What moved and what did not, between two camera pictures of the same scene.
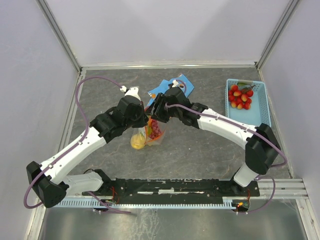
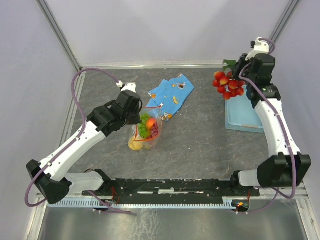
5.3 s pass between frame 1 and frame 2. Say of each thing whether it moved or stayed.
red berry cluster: moved
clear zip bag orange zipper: moved
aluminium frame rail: stayed
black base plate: stayed
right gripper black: moved
